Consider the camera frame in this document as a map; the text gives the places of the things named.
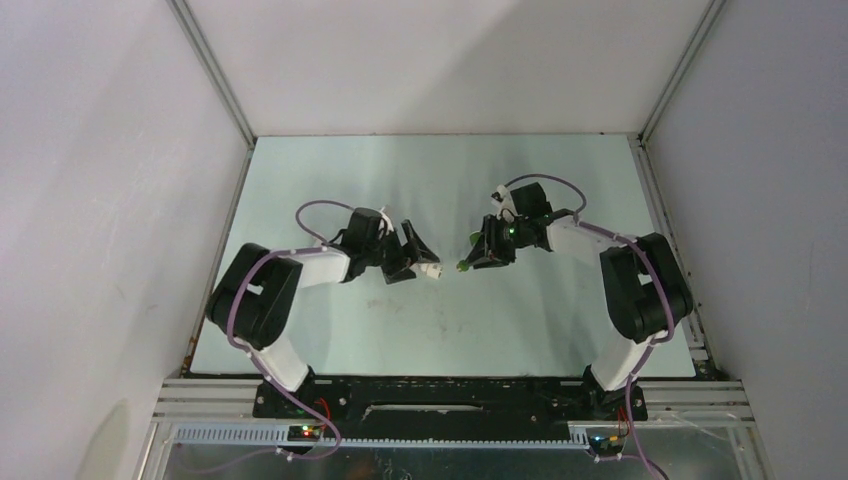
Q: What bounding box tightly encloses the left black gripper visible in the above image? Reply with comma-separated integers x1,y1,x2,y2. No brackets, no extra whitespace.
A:
363,219,437,284

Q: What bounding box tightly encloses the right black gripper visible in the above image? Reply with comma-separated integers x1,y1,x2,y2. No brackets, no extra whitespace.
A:
464,214,529,270

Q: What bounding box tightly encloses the green plastic faucet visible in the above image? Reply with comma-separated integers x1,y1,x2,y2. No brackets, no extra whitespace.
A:
456,231,483,272

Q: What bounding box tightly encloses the white elbow fitting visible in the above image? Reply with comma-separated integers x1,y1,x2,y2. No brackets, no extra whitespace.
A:
418,263,443,279

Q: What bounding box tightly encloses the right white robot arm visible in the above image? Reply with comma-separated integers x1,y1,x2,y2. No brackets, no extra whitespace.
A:
457,173,694,418

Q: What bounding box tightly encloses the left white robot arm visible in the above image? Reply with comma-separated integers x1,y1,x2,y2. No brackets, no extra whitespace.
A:
204,207,443,417

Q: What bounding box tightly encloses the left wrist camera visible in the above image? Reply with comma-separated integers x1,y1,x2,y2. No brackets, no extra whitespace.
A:
378,206,395,234

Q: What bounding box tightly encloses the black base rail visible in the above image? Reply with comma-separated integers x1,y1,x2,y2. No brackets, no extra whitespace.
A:
252,375,648,440

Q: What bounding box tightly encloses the grey cable duct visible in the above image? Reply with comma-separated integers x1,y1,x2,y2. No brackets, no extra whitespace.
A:
172,423,589,450

